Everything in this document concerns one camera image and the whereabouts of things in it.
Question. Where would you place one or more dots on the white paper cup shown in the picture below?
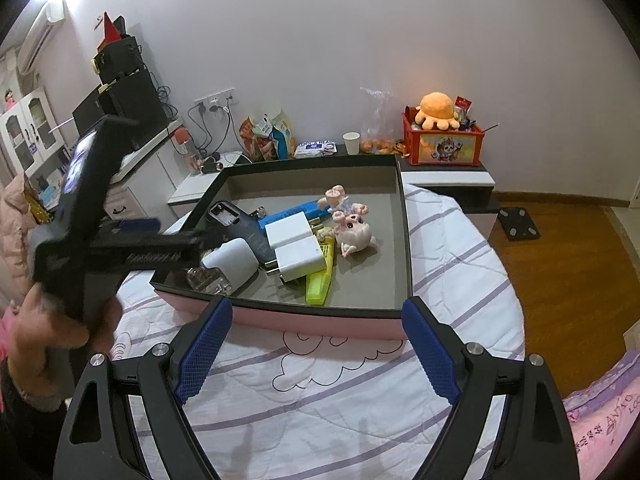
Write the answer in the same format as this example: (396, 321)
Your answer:
(352, 144)

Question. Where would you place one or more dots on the white desk with drawers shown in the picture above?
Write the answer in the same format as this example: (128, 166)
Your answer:
(145, 185)

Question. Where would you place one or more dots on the white glass-door cabinet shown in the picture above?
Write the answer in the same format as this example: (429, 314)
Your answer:
(35, 125)

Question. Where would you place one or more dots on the black headboard ledge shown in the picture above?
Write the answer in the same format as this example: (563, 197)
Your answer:
(475, 200)

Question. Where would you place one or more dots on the clear plastic bag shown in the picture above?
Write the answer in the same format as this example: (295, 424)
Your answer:
(377, 125)

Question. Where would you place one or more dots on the green and white snack bag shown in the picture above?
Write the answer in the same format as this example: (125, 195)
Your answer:
(265, 135)

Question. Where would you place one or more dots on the blue plastic bar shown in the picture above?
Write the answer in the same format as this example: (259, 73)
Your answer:
(290, 212)

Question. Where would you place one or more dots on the small pink-haired doll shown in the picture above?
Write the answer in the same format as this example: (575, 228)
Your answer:
(355, 230)

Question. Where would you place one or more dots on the orange snack bag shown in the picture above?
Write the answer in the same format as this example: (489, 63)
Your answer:
(248, 140)

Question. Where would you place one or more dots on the square white charger block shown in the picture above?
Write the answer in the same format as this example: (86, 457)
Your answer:
(287, 230)
(300, 257)

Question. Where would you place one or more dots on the pink box with black rim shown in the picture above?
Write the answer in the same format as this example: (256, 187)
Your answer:
(370, 260)

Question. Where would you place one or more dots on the white wall power outlet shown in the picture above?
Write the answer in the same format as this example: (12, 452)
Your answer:
(215, 102)

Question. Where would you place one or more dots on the black computer monitor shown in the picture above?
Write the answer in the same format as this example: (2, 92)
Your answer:
(87, 110)

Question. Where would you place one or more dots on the person's left hand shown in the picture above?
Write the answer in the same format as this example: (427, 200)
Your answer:
(45, 345)

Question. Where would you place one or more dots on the white wet wipes pack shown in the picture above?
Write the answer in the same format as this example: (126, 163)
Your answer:
(315, 149)

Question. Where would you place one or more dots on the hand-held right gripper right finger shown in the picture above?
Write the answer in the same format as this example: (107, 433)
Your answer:
(432, 350)

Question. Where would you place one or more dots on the black bathroom scale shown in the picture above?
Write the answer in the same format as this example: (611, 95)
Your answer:
(520, 225)

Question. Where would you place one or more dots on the pink padded garment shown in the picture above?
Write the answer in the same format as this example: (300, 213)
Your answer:
(15, 240)

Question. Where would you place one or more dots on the red storage crate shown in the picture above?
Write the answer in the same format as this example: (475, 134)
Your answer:
(445, 147)

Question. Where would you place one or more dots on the clear bottle with orange cap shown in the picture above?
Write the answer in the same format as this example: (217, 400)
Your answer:
(185, 152)

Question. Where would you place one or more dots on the black computer tower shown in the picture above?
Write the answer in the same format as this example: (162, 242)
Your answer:
(135, 105)

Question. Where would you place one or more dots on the white wall air conditioner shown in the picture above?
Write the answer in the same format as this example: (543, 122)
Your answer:
(42, 35)

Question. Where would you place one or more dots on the white nightstand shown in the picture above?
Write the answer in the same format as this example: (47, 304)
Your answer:
(195, 187)

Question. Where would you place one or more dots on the orange octopus plush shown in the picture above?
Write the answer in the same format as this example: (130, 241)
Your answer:
(437, 107)

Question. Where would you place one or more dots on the black box on tower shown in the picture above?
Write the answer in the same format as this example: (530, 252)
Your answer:
(120, 57)

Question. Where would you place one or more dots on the yellow highlighter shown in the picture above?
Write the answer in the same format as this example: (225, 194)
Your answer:
(320, 285)

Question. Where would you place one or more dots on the person's left forearm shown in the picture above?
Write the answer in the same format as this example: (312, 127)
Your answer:
(25, 435)

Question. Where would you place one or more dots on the small black gadget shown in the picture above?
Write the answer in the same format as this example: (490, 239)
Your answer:
(212, 166)

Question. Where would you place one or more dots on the rounded white charger plug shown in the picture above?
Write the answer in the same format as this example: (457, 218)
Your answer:
(230, 262)

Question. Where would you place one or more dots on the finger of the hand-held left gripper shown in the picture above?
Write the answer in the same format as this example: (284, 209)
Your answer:
(137, 224)
(160, 250)

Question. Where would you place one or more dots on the clear glass bottle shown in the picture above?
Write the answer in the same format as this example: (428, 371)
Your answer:
(202, 280)

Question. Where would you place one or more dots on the black handheld device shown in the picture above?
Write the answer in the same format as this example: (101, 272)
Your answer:
(247, 235)

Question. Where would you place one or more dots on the blue snack bag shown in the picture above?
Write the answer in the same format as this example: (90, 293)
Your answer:
(282, 142)

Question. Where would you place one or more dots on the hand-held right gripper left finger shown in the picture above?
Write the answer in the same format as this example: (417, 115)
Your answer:
(200, 350)

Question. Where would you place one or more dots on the pink printed quilt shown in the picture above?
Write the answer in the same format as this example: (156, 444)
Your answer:
(600, 410)

